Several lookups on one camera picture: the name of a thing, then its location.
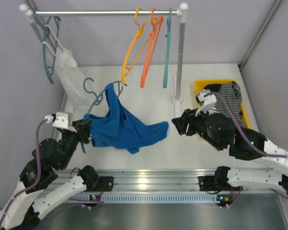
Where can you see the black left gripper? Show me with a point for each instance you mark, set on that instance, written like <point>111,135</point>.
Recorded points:
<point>83,132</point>

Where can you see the corner metal profile right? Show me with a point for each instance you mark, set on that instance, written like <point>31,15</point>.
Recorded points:
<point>261,31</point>

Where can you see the black white striped shirt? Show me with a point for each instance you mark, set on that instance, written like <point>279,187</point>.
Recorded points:
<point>231,94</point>

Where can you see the silver clothes rack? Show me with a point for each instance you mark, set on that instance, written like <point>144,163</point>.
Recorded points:
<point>181,12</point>

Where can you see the corner metal profile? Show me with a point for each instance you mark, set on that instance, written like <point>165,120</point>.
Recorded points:
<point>20,212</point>
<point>261,31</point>

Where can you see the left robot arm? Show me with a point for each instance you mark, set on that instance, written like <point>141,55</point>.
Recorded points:
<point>85,180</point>

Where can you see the teal hanger with garment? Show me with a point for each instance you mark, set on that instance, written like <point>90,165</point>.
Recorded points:
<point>49,43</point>

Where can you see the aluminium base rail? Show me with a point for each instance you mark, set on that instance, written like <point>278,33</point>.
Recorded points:
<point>182,186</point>

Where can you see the orange hanger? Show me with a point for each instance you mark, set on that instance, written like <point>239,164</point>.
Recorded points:
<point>156,23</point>

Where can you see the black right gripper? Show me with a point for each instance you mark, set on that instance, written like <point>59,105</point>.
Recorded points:
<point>181,122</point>

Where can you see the dark blue-grey hanger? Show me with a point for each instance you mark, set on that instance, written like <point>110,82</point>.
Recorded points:
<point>96,100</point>

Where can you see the white garment on hanger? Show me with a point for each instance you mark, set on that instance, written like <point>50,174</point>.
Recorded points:
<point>71,78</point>

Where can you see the blue tank top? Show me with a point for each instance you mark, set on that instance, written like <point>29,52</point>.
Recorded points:
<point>121,129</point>

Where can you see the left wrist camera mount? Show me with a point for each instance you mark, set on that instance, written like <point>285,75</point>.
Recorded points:
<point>61,120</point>

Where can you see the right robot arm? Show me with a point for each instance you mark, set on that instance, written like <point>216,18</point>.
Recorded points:
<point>242,144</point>

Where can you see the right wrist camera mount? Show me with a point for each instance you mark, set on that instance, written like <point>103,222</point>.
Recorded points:
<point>206,102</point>

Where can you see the yellow plastic bin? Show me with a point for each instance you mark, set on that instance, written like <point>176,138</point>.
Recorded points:
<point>200,84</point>

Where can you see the corner metal profile left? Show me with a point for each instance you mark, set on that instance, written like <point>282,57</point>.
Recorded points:
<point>20,212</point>

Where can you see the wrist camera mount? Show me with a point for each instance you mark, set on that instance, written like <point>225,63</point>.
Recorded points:
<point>61,120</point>
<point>206,102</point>

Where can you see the black garment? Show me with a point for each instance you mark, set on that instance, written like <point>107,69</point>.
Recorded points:
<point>210,88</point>

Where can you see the teal hanger right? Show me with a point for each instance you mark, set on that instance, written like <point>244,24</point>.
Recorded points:
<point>168,36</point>

